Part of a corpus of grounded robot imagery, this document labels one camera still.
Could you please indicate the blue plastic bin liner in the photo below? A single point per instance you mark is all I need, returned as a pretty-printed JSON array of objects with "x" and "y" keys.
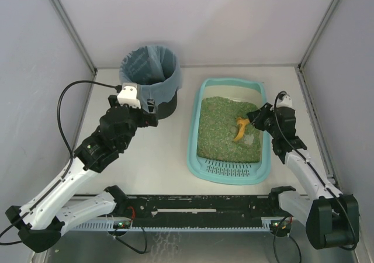
[{"x": 152, "y": 68}]

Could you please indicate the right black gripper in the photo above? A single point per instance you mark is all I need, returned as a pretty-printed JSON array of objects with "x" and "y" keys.
[{"x": 258, "y": 116}]

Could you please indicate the green cat litter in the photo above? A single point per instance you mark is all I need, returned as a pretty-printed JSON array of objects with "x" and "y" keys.
[{"x": 218, "y": 127}]

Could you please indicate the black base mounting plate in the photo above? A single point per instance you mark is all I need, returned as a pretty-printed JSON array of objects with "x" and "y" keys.
[{"x": 214, "y": 206}]

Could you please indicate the blue slotted cable duct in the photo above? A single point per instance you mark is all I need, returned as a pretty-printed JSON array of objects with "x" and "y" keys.
[{"x": 189, "y": 223}]

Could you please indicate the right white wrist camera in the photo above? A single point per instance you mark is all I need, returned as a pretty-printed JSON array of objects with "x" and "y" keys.
[{"x": 283, "y": 99}]

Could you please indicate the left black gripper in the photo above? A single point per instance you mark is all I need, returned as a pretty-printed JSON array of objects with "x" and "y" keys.
[{"x": 150, "y": 114}]

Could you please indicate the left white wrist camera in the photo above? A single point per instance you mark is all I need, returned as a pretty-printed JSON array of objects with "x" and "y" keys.
[{"x": 128, "y": 95}]

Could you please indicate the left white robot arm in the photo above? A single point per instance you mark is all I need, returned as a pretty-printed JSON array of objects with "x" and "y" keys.
[{"x": 46, "y": 218}]

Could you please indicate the orange litter scoop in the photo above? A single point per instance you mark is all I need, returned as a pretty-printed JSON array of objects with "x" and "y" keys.
[{"x": 241, "y": 123}]

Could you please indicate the black trash bin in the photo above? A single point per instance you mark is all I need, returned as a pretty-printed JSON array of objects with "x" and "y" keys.
[{"x": 166, "y": 103}]

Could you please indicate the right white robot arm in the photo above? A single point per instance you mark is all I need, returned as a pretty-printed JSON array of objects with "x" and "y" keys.
[{"x": 331, "y": 218}]

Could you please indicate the teal litter box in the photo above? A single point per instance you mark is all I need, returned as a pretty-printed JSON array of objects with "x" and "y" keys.
[{"x": 224, "y": 172}]

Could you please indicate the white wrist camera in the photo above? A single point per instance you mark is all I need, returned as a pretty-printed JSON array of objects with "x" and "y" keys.
[
  {"x": 128, "y": 95},
  {"x": 283, "y": 99}
]

